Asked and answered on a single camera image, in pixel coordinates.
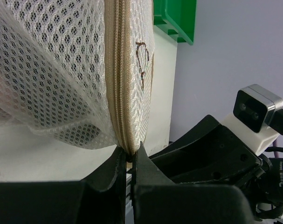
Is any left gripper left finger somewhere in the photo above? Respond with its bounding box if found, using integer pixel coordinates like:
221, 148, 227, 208
0, 147, 126, 224

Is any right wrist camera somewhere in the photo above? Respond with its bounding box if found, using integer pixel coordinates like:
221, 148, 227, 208
221, 84, 283, 155

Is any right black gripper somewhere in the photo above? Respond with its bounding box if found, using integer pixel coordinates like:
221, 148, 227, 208
150, 115, 283, 224

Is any green plastic tray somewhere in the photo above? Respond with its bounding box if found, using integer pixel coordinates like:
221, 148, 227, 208
153, 0, 197, 45

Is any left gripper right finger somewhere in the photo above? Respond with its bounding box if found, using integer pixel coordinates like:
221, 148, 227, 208
132, 146, 254, 224

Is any white mesh laundry bag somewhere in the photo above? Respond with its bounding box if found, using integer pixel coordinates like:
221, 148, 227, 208
0, 0, 155, 155

